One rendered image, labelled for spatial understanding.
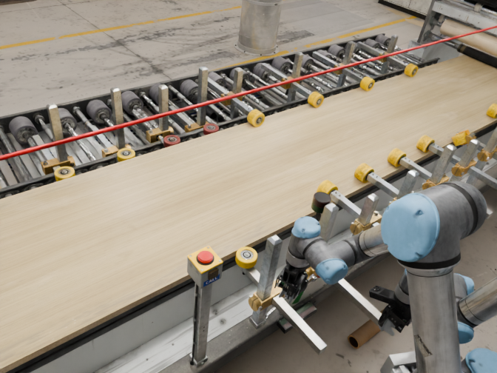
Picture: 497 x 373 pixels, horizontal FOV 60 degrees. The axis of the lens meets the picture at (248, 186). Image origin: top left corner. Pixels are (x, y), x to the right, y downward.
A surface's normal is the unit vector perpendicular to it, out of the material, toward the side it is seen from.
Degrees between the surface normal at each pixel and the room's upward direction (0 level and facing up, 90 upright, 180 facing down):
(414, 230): 85
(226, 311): 0
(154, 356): 0
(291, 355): 0
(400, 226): 84
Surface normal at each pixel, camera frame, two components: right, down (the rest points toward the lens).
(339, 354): 0.11, -0.77
